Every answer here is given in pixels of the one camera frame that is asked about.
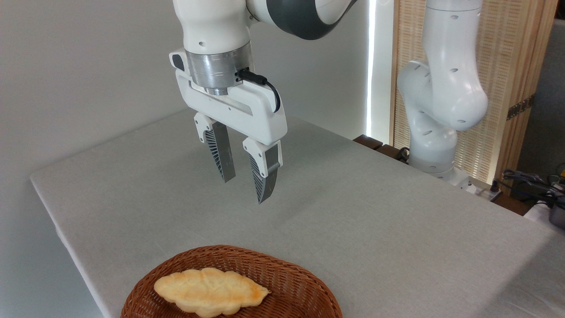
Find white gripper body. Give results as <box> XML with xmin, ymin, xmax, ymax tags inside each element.
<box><xmin>169</xmin><ymin>49</ymin><xmax>288</xmax><ymax>146</ymax></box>

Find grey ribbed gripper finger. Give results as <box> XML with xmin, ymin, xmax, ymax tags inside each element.
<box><xmin>242</xmin><ymin>137</ymin><xmax>283</xmax><ymax>204</ymax></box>
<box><xmin>194</xmin><ymin>112</ymin><xmax>236</xmax><ymax>183</ymax></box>

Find golden leaf-shaped bread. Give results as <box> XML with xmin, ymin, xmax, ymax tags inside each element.
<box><xmin>154</xmin><ymin>267</ymin><xmax>271</xmax><ymax>318</ymax></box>

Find grey tablecloth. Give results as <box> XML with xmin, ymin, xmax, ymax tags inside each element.
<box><xmin>30</xmin><ymin>107</ymin><xmax>565</xmax><ymax>318</ymax></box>

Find brown wicker basket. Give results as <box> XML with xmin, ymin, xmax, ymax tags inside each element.
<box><xmin>121</xmin><ymin>245</ymin><xmax>343</xmax><ymax>318</ymax></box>

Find dark brown wooden bench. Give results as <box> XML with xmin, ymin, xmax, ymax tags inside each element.
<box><xmin>353</xmin><ymin>135</ymin><xmax>409</xmax><ymax>164</ymax></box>

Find wooden slatted screen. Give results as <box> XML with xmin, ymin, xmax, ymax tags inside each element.
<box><xmin>390</xmin><ymin>0</ymin><xmax>559</xmax><ymax>195</ymax></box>

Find grey metal pot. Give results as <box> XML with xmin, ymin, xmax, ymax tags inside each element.
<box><xmin>549</xmin><ymin>205</ymin><xmax>565</xmax><ymax>230</ymax></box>

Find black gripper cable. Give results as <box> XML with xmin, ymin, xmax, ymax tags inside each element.
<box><xmin>236</xmin><ymin>68</ymin><xmax>281</xmax><ymax>113</ymax></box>

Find black cable bundle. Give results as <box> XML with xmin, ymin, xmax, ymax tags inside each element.
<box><xmin>502</xmin><ymin>169</ymin><xmax>565</xmax><ymax>208</ymax></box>

